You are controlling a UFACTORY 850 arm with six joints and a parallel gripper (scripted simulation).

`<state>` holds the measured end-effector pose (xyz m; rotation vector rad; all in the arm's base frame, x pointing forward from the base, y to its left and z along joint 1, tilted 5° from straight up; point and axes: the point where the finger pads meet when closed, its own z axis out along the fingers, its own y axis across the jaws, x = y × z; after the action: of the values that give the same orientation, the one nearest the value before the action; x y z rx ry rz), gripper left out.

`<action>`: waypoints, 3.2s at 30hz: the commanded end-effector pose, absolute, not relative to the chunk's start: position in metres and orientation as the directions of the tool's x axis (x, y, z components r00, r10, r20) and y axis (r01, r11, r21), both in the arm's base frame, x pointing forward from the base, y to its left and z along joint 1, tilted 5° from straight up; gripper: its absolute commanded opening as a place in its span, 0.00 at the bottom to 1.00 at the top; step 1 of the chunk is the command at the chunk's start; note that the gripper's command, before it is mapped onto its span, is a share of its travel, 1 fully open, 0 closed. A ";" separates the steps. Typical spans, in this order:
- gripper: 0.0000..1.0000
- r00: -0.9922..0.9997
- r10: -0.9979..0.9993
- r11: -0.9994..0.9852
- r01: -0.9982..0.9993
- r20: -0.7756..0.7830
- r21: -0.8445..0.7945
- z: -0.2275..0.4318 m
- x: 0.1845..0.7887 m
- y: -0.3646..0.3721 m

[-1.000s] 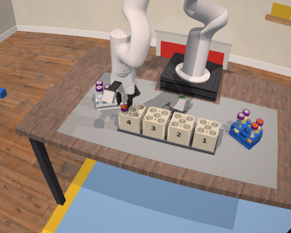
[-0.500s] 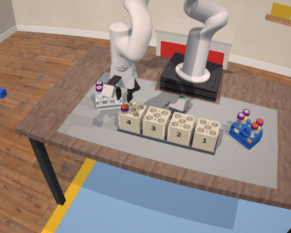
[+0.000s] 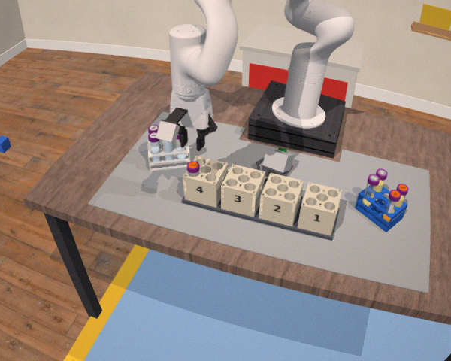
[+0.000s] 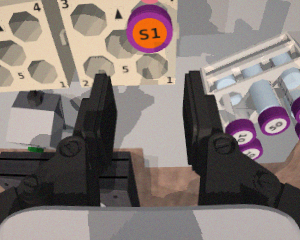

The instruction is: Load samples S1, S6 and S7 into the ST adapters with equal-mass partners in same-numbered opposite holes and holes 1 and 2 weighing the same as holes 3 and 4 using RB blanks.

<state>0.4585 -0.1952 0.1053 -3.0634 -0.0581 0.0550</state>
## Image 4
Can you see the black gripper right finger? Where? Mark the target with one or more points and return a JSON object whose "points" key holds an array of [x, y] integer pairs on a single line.
{"points": [[226, 174]]}

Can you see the white tube rack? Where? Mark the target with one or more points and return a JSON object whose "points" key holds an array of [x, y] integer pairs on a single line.
{"points": [[228, 66]]}

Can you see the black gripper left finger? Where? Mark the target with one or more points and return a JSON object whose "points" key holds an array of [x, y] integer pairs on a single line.
{"points": [[79, 161]]}

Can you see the grey flat mat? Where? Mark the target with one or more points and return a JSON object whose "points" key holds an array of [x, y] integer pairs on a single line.
{"points": [[150, 116]]}

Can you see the white button box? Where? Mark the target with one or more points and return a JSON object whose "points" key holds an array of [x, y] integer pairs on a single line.
{"points": [[36, 121]]}

